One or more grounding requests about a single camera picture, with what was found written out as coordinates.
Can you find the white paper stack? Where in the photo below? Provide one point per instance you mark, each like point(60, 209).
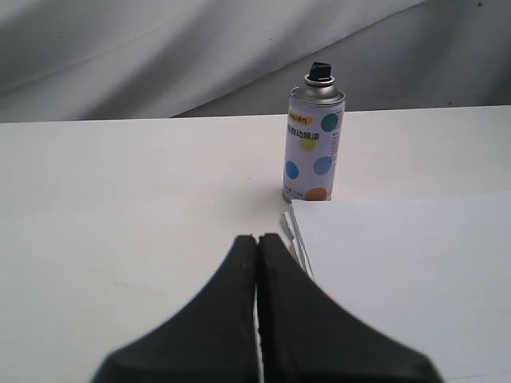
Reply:
point(432, 273)

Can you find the white spray paint can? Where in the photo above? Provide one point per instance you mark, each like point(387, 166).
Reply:
point(314, 123)

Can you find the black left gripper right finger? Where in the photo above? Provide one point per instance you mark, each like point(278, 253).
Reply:
point(306, 337)

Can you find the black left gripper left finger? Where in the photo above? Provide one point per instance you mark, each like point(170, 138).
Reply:
point(211, 339)

